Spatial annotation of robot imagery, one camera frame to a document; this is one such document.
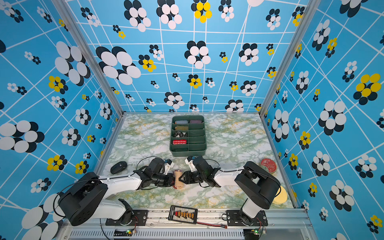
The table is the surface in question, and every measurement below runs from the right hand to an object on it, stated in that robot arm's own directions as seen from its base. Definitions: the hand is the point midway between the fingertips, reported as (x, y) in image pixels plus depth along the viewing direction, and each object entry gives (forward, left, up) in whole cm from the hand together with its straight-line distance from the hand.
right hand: (182, 179), depth 84 cm
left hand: (-1, +2, -2) cm, 3 cm away
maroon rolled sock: (+42, -7, +3) cm, 42 cm away
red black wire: (-21, -21, -2) cm, 30 cm away
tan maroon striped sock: (-3, +1, +2) cm, 4 cm away
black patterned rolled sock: (+29, +3, +5) cm, 29 cm away
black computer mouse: (+7, +39, +1) cm, 40 cm away
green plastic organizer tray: (+27, -2, +4) cm, 28 cm away
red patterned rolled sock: (+23, +3, +4) cm, 24 cm away
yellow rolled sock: (+34, +3, +5) cm, 35 cm away
